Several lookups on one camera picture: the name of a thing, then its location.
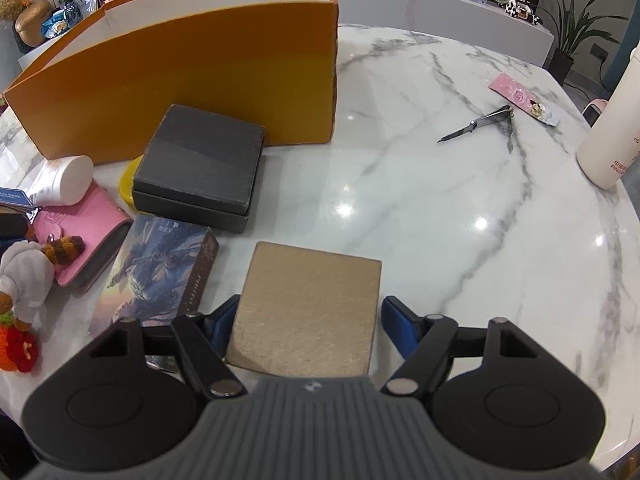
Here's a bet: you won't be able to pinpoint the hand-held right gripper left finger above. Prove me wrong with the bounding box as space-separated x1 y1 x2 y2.
90 294 248 402

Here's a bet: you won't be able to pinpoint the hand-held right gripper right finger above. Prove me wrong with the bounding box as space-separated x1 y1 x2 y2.
381 296 543 398

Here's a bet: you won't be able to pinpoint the tan square board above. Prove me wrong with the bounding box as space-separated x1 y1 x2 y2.
225 241 383 379

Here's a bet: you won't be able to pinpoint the illustrated card box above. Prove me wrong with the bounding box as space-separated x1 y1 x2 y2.
88 214 220 339

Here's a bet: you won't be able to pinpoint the dark grey square box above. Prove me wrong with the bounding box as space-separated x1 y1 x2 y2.
132 104 266 234

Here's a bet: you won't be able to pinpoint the brown white plush toy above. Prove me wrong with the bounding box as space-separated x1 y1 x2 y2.
0 187 86 333

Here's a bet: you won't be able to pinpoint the white lotion tube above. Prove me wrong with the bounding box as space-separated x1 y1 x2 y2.
26 155 95 207

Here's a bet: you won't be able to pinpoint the large orange cardboard box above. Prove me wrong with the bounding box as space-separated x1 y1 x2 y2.
2 0 340 166

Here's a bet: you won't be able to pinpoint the pink card holder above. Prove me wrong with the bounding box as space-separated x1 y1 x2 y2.
31 182 135 292

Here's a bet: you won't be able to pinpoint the yellow tape measure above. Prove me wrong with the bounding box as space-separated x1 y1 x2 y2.
118 156 147 207

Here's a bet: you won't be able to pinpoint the orange red crocheted doll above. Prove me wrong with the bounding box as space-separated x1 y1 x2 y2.
0 292 41 374

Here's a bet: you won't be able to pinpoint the pink sachet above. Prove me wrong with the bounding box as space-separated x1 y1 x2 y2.
488 72 561 126

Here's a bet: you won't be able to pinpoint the white bottle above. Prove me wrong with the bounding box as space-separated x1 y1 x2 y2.
576 40 640 191

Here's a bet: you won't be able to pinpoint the small pink appliance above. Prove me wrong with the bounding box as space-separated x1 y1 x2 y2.
584 100 609 127

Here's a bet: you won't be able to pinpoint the cow figurines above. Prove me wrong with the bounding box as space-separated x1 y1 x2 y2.
505 0 544 26

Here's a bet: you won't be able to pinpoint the potted plant in black pot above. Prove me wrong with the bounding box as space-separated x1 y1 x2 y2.
537 0 629 86

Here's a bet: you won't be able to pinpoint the blue snack packet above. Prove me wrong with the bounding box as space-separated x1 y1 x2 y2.
42 10 69 39

